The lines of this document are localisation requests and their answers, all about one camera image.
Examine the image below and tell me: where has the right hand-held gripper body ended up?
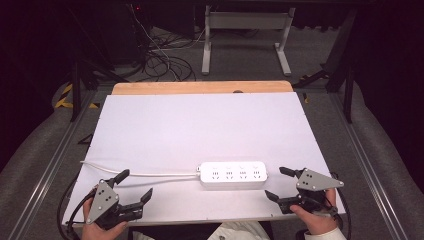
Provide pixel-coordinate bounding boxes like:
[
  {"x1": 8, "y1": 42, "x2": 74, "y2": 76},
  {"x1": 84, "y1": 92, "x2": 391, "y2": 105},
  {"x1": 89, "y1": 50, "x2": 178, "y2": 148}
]
[{"x1": 277, "y1": 168, "x2": 345, "y2": 215}]

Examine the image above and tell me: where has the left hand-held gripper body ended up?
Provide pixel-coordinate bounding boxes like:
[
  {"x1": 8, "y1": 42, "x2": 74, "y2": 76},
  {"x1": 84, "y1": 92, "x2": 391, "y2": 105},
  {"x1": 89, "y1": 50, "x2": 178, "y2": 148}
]
[{"x1": 85, "y1": 179, "x2": 145, "y2": 231}]

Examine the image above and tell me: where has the person's left hand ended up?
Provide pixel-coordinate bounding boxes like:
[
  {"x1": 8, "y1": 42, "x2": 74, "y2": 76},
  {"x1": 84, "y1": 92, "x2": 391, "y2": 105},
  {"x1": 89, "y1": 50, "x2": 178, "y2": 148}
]
[{"x1": 81, "y1": 197, "x2": 129, "y2": 240}]

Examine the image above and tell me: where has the person's right hand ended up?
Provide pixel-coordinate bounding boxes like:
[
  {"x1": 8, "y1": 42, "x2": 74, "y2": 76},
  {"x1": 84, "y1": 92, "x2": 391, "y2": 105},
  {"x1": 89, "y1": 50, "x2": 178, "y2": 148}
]
[{"x1": 289, "y1": 187, "x2": 340, "y2": 236}]

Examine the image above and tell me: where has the white power strip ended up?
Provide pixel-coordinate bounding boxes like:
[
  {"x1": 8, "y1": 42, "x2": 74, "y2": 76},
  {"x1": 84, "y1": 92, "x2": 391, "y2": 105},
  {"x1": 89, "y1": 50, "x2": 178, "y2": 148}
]
[{"x1": 196, "y1": 161, "x2": 269, "y2": 188}]

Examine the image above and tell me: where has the white table cover sheet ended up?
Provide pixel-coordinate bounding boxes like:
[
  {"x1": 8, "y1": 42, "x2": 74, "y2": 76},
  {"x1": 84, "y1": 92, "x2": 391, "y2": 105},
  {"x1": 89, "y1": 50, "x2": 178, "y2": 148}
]
[{"x1": 62, "y1": 92, "x2": 346, "y2": 228}]

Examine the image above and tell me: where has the yellow black hazard tape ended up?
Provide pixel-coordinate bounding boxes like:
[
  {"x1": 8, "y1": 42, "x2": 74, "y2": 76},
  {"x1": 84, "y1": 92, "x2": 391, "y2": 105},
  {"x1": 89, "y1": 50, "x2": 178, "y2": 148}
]
[{"x1": 54, "y1": 82, "x2": 101, "y2": 110}]

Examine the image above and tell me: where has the black metal stand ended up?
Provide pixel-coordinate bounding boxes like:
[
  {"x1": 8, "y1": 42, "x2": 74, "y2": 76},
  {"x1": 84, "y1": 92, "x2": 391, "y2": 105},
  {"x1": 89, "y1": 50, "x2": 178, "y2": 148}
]
[
  {"x1": 68, "y1": 9, "x2": 130, "y2": 123},
  {"x1": 292, "y1": 9, "x2": 358, "y2": 125}
]

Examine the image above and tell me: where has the dark equipment cabinet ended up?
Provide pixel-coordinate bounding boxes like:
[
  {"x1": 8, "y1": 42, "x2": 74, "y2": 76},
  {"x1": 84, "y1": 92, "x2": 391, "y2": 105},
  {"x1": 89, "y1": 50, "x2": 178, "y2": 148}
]
[{"x1": 96, "y1": 3, "x2": 153, "y2": 66}]

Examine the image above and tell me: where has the white power strip cable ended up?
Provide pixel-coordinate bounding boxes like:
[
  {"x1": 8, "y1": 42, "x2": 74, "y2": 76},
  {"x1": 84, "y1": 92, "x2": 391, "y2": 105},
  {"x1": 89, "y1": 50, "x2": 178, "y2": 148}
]
[{"x1": 79, "y1": 160, "x2": 202, "y2": 178}]

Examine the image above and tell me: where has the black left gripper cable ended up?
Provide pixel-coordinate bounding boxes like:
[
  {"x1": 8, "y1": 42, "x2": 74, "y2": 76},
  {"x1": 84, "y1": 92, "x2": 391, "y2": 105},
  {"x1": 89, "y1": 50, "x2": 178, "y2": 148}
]
[{"x1": 56, "y1": 188, "x2": 98, "y2": 240}]

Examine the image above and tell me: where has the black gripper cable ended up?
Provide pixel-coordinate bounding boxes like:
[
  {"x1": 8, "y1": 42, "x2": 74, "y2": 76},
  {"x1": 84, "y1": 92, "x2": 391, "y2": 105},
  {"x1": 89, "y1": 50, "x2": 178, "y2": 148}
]
[
  {"x1": 329, "y1": 171, "x2": 353, "y2": 240},
  {"x1": 56, "y1": 188, "x2": 98, "y2": 240}
]

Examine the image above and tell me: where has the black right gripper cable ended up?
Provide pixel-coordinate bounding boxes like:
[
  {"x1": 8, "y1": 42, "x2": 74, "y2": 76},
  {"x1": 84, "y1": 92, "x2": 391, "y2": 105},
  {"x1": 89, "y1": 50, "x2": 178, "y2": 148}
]
[{"x1": 329, "y1": 171, "x2": 353, "y2": 240}]

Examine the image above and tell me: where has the aluminium rail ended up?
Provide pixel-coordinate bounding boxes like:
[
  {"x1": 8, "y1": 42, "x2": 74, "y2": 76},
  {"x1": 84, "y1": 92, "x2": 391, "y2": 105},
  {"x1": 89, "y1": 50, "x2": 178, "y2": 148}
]
[
  {"x1": 328, "y1": 91, "x2": 409, "y2": 240},
  {"x1": 7, "y1": 89, "x2": 98, "y2": 240}
]

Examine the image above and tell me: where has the tangle of black floor cables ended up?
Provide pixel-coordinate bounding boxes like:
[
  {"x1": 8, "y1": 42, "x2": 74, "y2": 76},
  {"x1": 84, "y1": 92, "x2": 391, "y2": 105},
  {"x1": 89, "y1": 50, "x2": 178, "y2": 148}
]
[{"x1": 141, "y1": 28, "x2": 198, "y2": 83}]

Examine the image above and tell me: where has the white metal desk frame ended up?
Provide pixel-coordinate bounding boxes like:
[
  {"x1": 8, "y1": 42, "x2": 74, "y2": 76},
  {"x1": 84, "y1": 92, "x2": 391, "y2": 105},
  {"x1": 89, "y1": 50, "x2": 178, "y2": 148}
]
[{"x1": 201, "y1": 4, "x2": 297, "y2": 77}]

